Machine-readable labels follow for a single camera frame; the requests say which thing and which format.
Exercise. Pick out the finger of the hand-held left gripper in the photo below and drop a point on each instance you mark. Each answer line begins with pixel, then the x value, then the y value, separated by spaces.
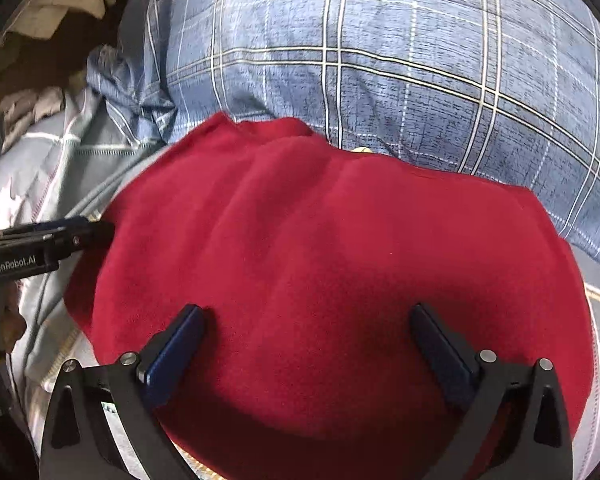
pixel 80 235

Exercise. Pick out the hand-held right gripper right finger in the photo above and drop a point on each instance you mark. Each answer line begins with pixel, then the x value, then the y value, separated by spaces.
pixel 442 360

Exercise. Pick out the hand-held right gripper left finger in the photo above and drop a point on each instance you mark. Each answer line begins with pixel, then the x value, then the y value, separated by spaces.
pixel 172 360

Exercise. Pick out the red sweater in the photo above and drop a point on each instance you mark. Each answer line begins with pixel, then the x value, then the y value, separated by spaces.
pixel 330 270

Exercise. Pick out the person's left hand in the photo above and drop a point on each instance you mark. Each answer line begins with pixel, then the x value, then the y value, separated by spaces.
pixel 10 325

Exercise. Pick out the grey printed bedsheet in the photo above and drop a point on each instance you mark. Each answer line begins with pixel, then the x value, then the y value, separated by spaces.
pixel 45 185

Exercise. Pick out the grey white crumpled cloth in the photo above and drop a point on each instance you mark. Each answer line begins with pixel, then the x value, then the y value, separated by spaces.
pixel 30 107

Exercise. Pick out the brown cloth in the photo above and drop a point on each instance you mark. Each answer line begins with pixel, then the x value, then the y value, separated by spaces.
pixel 50 55

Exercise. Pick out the blue plaid pillow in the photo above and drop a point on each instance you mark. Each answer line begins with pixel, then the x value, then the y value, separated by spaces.
pixel 380 60

